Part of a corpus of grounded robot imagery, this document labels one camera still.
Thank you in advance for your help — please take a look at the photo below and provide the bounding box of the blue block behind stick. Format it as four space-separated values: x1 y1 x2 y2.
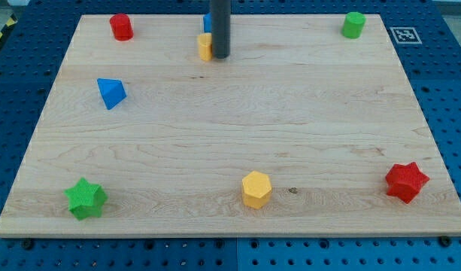
203 13 211 33

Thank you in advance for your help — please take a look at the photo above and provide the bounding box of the green cylinder block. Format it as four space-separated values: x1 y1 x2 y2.
341 11 366 39

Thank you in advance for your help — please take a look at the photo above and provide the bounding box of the light wooden board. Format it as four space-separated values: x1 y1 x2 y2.
0 14 461 239

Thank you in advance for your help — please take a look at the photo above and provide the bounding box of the red star block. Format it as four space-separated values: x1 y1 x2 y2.
385 162 430 204

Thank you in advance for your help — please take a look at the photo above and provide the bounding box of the green star block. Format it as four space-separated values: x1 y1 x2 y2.
64 178 108 221

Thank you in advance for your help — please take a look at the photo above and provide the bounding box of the yellow block near stick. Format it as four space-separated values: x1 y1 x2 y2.
197 32 213 62

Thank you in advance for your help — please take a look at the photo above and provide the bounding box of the red cylinder block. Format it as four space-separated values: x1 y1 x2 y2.
109 14 134 41

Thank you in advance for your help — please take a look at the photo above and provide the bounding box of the yellow hexagon block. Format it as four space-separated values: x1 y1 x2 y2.
241 171 272 209

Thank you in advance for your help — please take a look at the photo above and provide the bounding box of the yellow black hazard tape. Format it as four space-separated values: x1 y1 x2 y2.
0 14 18 50

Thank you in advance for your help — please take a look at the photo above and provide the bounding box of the blue pyramid block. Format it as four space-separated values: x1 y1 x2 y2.
96 78 126 110

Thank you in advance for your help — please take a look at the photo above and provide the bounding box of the white fiducial marker tag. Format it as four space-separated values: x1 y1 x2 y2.
390 26 422 44

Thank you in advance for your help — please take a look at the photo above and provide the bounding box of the grey cylindrical robot arm stick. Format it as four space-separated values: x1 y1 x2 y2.
210 0 231 59

